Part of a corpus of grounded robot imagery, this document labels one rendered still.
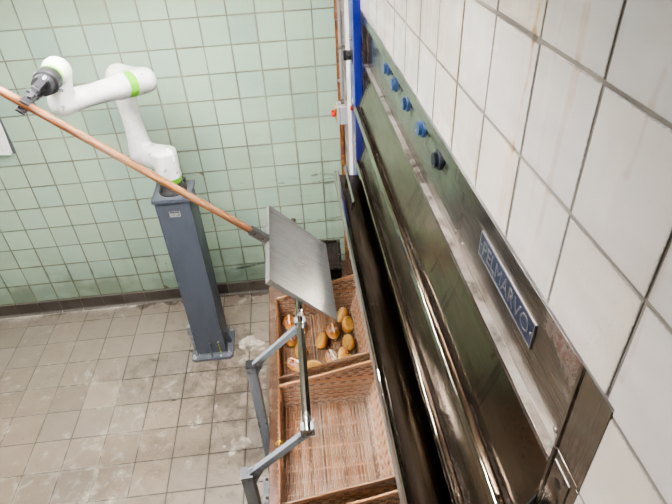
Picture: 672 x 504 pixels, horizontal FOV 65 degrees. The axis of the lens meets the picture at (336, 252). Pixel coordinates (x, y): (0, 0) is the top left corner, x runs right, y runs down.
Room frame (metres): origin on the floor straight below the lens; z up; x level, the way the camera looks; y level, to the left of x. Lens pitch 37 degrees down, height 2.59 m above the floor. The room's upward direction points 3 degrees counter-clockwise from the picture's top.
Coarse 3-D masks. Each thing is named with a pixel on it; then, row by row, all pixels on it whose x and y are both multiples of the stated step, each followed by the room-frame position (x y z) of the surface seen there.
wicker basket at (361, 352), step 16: (336, 288) 2.13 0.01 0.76; (352, 288) 2.14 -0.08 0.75; (288, 304) 2.12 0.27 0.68; (336, 304) 2.13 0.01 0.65; (352, 304) 2.13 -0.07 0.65; (320, 320) 2.07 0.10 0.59; (352, 336) 1.94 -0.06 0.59; (288, 352) 1.86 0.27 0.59; (336, 352) 1.84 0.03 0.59; (352, 352) 1.83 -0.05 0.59; (368, 352) 1.60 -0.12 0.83; (288, 368) 1.75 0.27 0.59; (320, 368) 1.59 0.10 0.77; (336, 368) 1.60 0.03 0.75
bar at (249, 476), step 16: (304, 320) 1.48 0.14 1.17; (288, 336) 1.47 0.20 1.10; (304, 336) 1.39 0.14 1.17; (272, 352) 1.47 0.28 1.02; (304, 352) 1.31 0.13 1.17; (256, 368) 1.47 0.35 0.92; (304, 368) 1.23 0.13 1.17; (256, 384) 1.45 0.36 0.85; (304, 384) 1.16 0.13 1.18; (256, 400) 1.45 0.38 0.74; (304, 400) 1.10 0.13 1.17; (256, 416) 1.45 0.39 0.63; (304, 416) 1.04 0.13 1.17; (304, 432) 0.98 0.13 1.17; (288, 448) 0.99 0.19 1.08; (256, 464) 1.00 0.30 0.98; (256, 480) 0.99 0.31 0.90; (256, 496) 0.97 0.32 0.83
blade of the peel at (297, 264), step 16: (272, 208) 2.12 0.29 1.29; (272, 224) 2.02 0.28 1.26; (288, 224) 2.10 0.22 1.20; (272, 240) 1.89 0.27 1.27; (288, 240) 1.97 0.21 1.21; (304, 240) 2.05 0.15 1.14; (320, 240) 2.14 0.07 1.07; (272, 256) 1.77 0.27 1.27; (288, 256) 1.84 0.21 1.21; (304, 256) 1.91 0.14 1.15; (320, 256) 2.00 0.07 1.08; (272, 272) 1.66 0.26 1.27; (288, 272) 1.73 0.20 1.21; (304, 272) 1.79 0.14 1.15; (320, 272) 1.86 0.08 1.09; (288, 288) 1.62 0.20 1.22; (304, 288) 1.68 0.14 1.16; (320, 288) 1.74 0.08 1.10; (320, 304) 1.63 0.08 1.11
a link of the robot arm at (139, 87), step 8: (128, 72) 2.42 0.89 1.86; (136, 72) 2.44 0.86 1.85; (144, 72) 2.47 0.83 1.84; (152, 72) 2.50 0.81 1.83; (128, 80) 2.38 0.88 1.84; (136, 80) 2.40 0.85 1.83; (144, 80) 2.44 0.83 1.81; (152, 80) 2.47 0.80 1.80; (136, 88) 2.39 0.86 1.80; (144, 88) 2.43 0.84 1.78; (152, 88) 2.47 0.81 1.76; (136, 96) 2.42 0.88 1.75
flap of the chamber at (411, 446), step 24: (360, 192) 2.03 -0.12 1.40; (360, 216) 1.83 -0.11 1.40; (360, 240) 1.66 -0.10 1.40; (360, 264) 1.50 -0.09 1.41; (384, 288) 1.38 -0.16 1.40; (384, 312) 1.25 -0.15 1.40; (384, 336) 1.14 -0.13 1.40; (384, 360) 1.05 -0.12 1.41; (408, 360) 1.05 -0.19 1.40; (408, 384) 0.96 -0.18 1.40; (408, 408) 0.88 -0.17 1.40; (408, 432) 0.80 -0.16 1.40; (408, 456) 0.73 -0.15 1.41; (432, 456) 0.74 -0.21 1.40; (432, 480) 0.67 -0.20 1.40
